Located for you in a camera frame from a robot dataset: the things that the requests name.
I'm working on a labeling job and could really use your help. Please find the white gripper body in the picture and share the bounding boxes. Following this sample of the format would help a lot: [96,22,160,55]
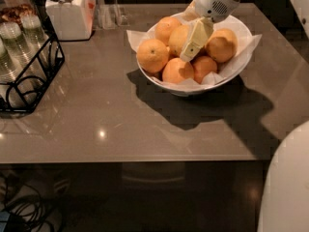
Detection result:
[194,0,239,23]

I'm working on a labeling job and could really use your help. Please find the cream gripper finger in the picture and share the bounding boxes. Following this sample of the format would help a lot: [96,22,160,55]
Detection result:
[180,16,213,62]
[183,0,200,21]

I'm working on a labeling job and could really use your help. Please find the orange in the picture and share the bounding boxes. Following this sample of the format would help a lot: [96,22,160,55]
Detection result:
[162,58,194,84]
[192,56,217,84]
[136,39,169,73]
[205,28,238,63]
[154,16,182,45]
[168,25,189,56]

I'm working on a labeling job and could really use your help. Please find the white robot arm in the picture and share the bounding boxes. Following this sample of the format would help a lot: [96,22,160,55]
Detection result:
[181,0,309,232]

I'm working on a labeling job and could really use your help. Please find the orange at bowl back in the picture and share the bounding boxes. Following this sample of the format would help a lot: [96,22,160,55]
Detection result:
[154,16,182,45]

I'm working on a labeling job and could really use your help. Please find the white paper bowl liner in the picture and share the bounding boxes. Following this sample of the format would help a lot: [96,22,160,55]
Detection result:
[126,7,264,90]

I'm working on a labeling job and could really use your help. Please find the orange at bowl front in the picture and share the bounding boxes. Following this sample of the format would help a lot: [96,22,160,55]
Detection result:
[162,58,194,84]

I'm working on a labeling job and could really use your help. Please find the white ceramic bowl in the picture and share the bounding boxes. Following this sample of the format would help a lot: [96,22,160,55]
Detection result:
[136,10,254,98]

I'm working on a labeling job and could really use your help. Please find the clear acrylic stand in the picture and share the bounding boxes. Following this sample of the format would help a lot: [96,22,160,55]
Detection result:
[97,0,129,30]

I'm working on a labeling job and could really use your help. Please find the white lidded jar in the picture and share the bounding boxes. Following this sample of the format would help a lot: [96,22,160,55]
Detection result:
[45,0,96,41]

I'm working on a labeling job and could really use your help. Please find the glass jar with nuts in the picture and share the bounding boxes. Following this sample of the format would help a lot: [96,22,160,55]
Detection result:
[0,0,37,26]

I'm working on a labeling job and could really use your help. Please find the black wire rack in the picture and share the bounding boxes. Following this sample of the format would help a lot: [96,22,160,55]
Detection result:
[0,0,65,113]

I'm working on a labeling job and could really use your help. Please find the black cables on floor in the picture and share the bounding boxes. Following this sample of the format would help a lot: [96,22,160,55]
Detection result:
[0,171,70,232]

